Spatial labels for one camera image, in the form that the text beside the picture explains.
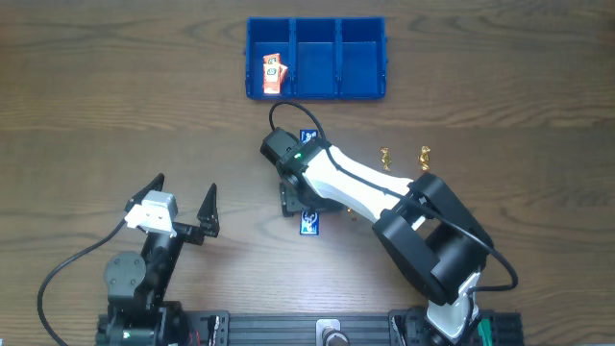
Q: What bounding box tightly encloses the blue tray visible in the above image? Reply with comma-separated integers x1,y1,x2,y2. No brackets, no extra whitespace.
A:
245,16,389,101

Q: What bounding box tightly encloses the black cable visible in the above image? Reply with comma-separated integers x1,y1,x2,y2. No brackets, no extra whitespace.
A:
267,100,520,333
37,218,129,346

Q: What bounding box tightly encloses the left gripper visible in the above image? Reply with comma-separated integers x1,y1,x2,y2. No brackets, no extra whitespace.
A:
124,172,221,247

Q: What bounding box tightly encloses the mounting rail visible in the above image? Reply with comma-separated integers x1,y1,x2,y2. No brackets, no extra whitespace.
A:
95,311,525,346

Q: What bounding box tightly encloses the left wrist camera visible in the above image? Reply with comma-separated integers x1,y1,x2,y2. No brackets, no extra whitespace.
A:
123,189,180,237

